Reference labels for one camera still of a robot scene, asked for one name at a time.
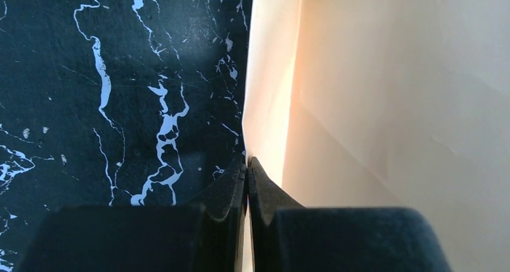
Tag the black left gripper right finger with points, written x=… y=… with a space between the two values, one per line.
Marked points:
x=287 y=236

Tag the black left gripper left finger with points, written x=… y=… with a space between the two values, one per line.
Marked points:
x=204 y=234

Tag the brown paper takeout bag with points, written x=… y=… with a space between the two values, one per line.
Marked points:
x=388 y=103

